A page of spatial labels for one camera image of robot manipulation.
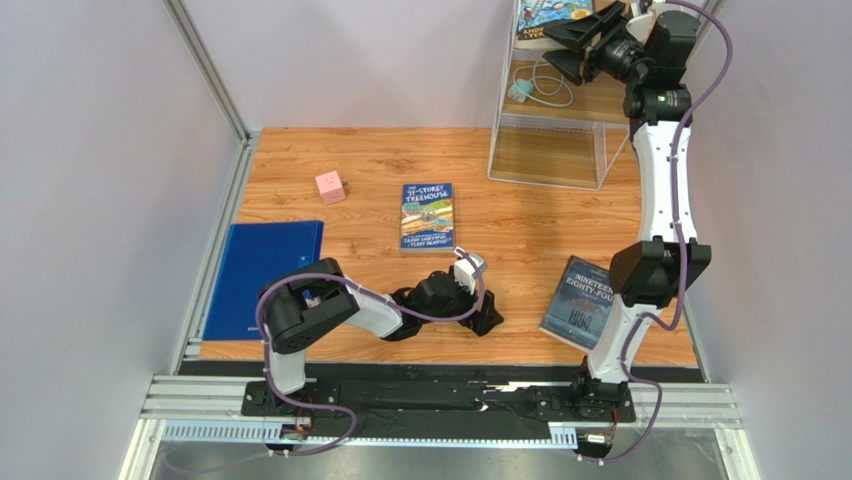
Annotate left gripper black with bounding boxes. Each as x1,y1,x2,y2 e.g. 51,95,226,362
421,266,504,337

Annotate black 169-storey treehouse book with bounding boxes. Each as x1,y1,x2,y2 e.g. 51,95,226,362
515,0,594,41

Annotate three days to see book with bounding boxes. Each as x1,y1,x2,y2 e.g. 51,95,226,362
513,37,564,50

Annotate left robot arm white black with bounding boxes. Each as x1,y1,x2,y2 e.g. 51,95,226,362
255,252,504,397

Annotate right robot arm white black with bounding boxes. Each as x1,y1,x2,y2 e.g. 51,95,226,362
543,1,711,399

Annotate nineteen eighty-four book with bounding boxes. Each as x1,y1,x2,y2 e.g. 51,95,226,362
539,256,613,353

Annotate blue 91-storey treehouse book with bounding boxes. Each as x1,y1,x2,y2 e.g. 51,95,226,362
399,182,456,253

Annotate pink cube power adapter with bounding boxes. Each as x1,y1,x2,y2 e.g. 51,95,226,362
315,171,347,205

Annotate blue file folder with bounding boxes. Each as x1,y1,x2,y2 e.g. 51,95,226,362
202,220,324,341

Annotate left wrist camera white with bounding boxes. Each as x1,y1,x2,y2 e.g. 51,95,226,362
452,247,488,295

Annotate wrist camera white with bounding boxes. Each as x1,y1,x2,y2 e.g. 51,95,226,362
452,247,488,295
627,0,661,28

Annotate light blue charger with cable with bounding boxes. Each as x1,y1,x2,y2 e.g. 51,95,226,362
507,61,575,108

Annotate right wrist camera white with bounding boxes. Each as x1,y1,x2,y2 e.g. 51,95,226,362
627,0,661,28

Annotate white wire wooden shelf rack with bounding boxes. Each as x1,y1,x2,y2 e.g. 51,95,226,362
488,1,630,190

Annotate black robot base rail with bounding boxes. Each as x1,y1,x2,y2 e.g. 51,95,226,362
240,363,636,441

